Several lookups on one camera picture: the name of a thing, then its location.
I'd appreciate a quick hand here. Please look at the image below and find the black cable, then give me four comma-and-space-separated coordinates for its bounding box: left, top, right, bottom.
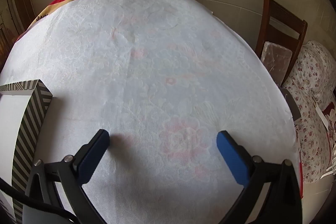
0, 178, 76, 224

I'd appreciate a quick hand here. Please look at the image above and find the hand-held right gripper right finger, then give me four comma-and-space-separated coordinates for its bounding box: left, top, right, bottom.
216, 131, 302, 224

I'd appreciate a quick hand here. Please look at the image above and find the wooden cabinet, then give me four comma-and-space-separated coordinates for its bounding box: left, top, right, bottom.
0, 0, 34, 56

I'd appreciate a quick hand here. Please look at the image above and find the white embossed tablecloth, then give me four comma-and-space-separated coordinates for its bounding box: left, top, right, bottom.
0, 0, 305, 224

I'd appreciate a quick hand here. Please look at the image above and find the floral bedding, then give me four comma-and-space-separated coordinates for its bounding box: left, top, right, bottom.
282, 40, 336, 184

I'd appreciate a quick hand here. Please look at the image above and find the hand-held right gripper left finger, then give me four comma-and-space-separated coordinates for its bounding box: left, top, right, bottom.
24, 129, 111, 224

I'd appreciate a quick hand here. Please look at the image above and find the wooden chair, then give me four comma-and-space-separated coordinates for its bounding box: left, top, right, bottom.
254, 0, 308, 86

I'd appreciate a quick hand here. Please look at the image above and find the striped cardboard box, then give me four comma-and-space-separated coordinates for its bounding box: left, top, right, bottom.
0, 79, 53, 224

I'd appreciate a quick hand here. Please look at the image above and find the brown chair cushion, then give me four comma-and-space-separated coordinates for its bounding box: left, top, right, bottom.
262, 42, 292, 83

